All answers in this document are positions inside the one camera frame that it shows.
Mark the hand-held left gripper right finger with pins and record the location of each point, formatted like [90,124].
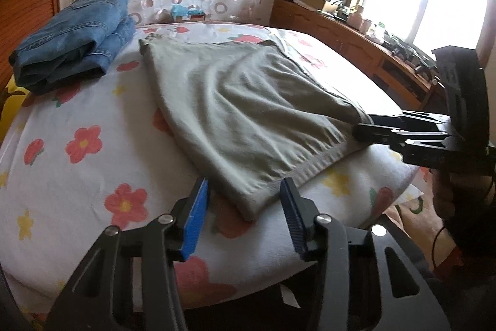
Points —
[291,218]

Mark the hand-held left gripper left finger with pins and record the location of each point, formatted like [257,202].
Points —
[197,216]

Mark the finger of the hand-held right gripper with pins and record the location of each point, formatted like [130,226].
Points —
[410,118]
[383,135]

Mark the grey-green pants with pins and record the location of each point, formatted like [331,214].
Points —
[248,106]

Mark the person's right hand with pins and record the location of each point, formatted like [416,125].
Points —
[445,195]

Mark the black devices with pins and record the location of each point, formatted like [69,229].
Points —
[407,53]

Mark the patterned floor rug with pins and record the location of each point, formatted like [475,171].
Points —
[414,222]

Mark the clear bottle green cap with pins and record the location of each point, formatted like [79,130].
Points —
[378,30]

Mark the long wooden cabinet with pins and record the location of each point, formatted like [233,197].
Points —
[341,40]

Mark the white floral bed sheet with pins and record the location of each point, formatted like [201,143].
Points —
[97,168]

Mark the pink jug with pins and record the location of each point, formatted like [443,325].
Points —
[355,19]

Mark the open cardboard box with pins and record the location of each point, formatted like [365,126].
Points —
[317,0]

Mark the small cardboard box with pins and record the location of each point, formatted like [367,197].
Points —
[190,17]

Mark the folded blue jeans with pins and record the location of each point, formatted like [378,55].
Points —
[73,36]

